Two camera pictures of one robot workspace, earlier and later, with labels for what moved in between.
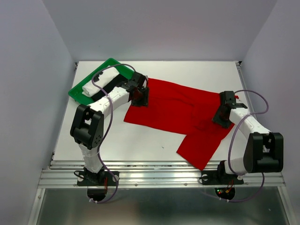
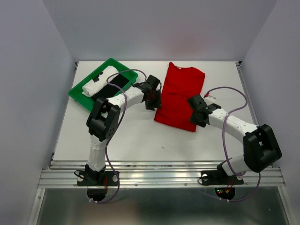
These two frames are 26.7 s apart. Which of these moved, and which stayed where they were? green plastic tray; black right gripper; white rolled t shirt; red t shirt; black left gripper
Moved: red t shirt; black left gripper; black right gripper
Stayed: green plastic tray; white rolled t shirt
